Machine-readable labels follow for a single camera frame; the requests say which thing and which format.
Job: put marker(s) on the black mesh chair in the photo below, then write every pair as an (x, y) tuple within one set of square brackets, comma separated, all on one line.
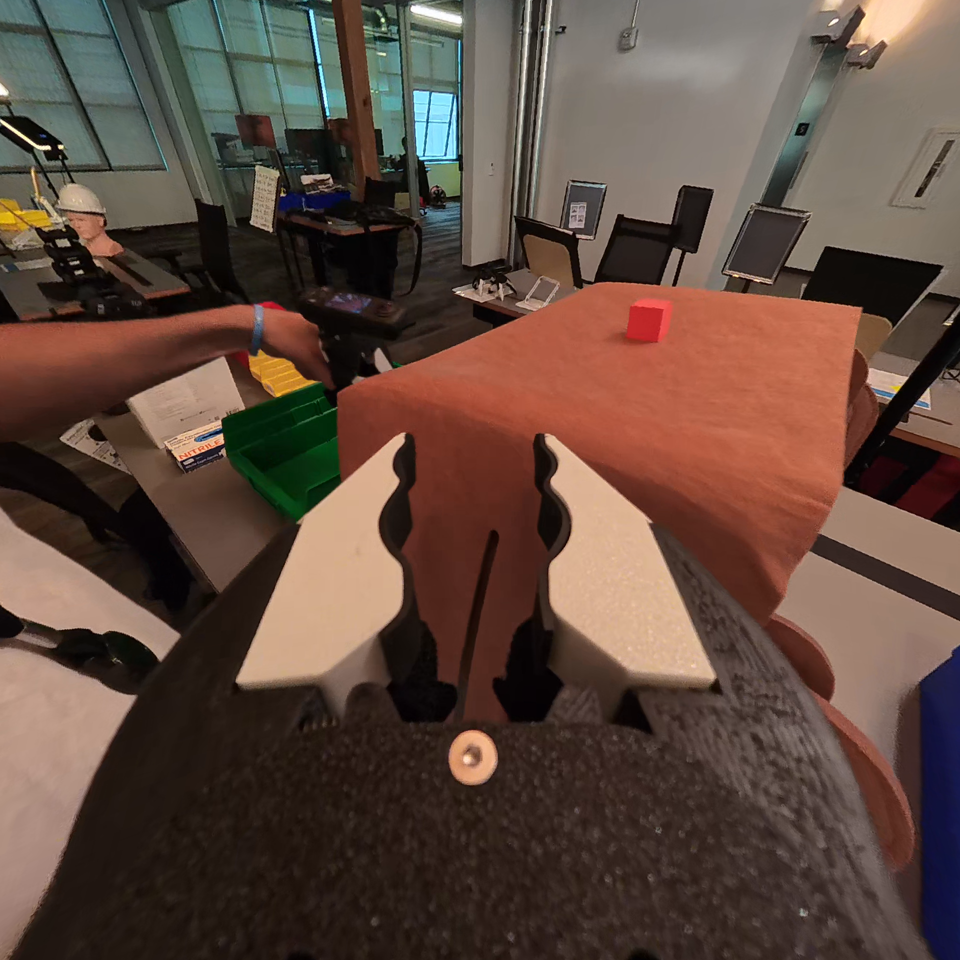
[(634, 251)]

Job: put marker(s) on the black pole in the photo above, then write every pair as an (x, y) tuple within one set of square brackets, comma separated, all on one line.
[(907, 394)]

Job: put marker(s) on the blue glove box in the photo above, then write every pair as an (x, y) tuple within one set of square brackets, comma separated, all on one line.
[(196, 448)]

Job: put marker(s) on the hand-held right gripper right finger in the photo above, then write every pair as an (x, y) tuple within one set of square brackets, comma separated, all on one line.
[(622, 600)]

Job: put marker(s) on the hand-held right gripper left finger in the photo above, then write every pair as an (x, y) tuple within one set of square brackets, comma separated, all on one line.
[(330, 600)]

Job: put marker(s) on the light grey desk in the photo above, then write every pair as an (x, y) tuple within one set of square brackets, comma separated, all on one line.
[(495, 304), (877, 622)]

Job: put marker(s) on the red wooden cube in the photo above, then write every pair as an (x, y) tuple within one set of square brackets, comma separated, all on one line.
[(649, 320)]

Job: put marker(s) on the wooden panel on clear stand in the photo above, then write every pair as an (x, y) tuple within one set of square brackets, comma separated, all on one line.
[(874, 334)]

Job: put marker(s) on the green plastic bin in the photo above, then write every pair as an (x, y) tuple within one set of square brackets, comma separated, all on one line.
[(277, 450)]

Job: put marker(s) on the white cardboard box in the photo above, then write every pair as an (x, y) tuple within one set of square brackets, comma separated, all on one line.
[(187, 397)]

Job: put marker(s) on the blue plastic bin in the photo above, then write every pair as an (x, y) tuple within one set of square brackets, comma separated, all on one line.
[(941, 787)]

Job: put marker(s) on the person's left hand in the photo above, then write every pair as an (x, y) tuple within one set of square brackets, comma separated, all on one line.
[(296, 341)]

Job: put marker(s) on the black screen on stand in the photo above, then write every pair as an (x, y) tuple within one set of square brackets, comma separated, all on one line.
[(691, 217)]

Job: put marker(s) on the person's left forearm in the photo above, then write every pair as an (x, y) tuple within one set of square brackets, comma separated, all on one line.
[(112, 367)]

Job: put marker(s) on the blue wristband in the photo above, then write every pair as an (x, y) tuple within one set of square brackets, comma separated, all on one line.
[(257, 330)]

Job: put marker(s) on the yellow blue card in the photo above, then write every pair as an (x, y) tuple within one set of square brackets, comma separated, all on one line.
[(900, 390)]

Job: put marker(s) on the small black device stand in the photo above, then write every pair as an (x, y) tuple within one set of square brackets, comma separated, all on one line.
[(493, 281)]

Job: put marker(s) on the rust brown felt bag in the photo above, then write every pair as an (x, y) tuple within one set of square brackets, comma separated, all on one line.
[(637, 420)]

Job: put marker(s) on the yellow plastic bin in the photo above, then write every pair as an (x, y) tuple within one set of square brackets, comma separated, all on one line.
[(281, 373)]

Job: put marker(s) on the framed notice sign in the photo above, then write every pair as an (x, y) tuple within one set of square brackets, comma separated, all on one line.
[(585, 210)]

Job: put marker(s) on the mannequin head white hardhat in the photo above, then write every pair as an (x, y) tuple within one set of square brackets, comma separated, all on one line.
[(86, 217)]

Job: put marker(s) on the black flat panel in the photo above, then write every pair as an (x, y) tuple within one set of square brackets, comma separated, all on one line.
[(870, 289)]

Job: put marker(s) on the red plastic bin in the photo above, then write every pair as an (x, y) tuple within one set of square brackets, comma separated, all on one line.
[(238, 358)]

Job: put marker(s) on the framed dark screen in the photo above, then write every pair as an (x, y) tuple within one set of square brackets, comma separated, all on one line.
[(765, 244)]

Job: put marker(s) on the white printed chart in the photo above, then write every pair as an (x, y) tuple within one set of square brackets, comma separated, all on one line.
[(264, 199)]

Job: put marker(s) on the dark wooden table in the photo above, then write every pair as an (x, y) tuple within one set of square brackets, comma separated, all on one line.
[(337, 221)]

